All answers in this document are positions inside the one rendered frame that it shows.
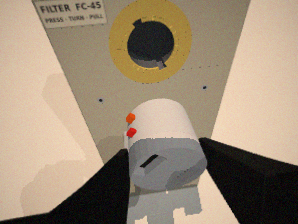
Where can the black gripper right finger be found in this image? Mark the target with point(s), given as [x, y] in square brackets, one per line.
[258, 190]

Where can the beige service panel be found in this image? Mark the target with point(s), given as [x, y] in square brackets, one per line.
[118, 54]

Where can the beige cylinder with grey slotted end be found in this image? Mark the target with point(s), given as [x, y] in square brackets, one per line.
[164, 151]

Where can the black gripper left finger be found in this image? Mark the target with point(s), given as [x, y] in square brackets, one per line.
[103, 199]

